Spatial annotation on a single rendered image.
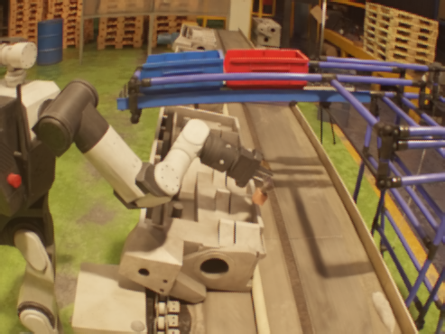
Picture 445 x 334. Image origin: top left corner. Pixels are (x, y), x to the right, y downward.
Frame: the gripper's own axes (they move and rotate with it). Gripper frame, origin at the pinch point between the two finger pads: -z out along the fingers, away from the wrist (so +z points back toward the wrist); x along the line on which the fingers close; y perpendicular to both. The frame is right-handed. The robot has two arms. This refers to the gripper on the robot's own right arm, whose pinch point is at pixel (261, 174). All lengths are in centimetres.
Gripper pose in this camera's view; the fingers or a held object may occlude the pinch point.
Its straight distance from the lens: 128.9
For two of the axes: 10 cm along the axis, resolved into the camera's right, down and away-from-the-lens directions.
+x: -4.8, 7.9, 3.7
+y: 0.5, 4.5, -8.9
